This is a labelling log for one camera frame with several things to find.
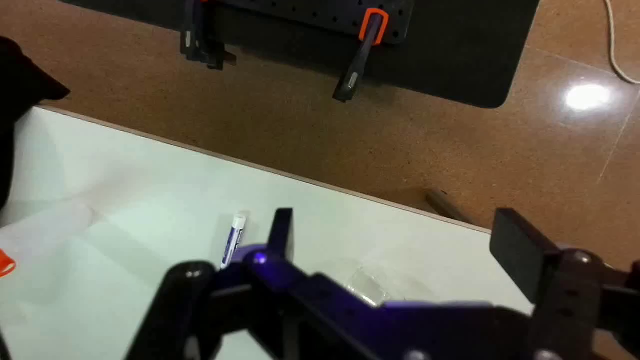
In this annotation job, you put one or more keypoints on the orange measuring cup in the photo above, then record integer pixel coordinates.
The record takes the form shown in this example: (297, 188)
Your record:
(6, 265)

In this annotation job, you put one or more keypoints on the black cloth bag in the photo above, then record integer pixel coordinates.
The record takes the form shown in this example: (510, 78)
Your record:
(23, 84)

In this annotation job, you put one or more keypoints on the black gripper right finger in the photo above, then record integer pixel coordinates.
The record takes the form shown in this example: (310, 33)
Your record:
(522, 253)

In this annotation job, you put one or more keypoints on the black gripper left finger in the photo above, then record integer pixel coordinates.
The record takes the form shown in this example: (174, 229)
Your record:
(279, 238)

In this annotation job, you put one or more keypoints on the white blue marker pen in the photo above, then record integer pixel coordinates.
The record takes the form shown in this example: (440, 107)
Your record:
(232, 238)

